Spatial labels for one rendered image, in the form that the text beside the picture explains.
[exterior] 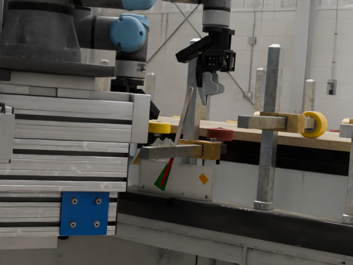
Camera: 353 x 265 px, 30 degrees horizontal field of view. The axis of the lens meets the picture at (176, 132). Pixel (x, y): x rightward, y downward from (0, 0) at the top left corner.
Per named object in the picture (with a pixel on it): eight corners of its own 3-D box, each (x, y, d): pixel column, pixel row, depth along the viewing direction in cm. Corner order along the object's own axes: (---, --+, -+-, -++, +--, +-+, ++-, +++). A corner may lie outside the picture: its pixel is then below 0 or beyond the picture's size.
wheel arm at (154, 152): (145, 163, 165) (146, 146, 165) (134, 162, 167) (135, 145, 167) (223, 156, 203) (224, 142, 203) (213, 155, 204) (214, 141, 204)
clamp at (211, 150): (212, 160, 189) (213, 142, 189) (172, 155, 196) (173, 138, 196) (220, 159, 194) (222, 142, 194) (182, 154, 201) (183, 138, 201)
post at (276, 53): (266, 218, 182) (280, 43, 179) (255, 216, 184) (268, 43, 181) (271, 216, 185) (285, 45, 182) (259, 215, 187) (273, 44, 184)
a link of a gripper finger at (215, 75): (220, 106, 179) (222, 72, 178) (200, 105, 182) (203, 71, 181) (225, 106, 181) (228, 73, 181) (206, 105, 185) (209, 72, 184)
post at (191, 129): (188, 201, 194) (200, 38, 192) (178, 199, 196) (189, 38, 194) (194, 200, 197) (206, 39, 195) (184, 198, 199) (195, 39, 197)
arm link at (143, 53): (115, 11, 154) (119, 16, 162) (112, 59, 154) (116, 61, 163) (149, 13, 154) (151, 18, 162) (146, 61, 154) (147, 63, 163)
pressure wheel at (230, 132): (223, 166, 198) (226, 128, 198) (199, 163, 202) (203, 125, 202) (235, 165, 205) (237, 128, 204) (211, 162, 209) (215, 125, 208)
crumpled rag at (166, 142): (167, 148, 171) (168, 139, 171) (145, 145, 174) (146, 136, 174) (184, 146, 178) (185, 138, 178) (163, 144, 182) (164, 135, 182)
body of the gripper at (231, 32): (221, 72, 174) (225, 26, 174) (193, 70, 179) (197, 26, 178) (235, 73, 181) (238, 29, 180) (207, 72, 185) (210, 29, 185)
